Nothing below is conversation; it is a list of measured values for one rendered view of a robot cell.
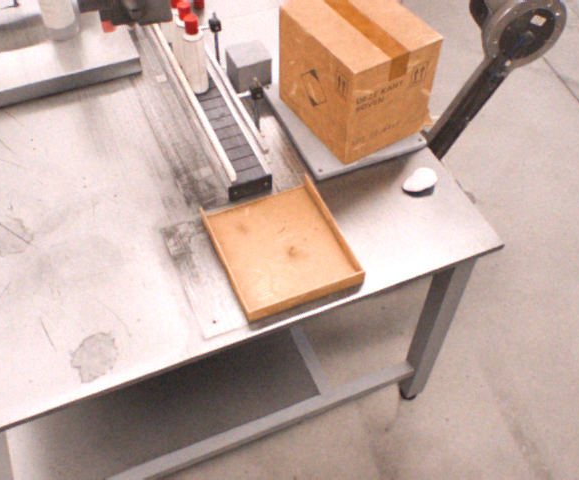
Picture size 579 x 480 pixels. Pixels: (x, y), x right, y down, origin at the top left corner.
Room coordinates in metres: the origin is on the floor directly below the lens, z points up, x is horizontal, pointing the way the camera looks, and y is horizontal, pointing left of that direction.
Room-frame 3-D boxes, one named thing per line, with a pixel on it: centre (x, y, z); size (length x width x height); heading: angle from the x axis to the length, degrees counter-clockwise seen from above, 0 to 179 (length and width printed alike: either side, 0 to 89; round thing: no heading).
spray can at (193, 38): (1.34, 0.21, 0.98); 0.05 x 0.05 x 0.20
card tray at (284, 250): (0.86, 0.00, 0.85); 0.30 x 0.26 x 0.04; 23
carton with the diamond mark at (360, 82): (1.28, -0.18, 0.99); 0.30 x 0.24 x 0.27; 32
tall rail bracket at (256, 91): (1.23, 0.07, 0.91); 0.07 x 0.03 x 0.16; 113
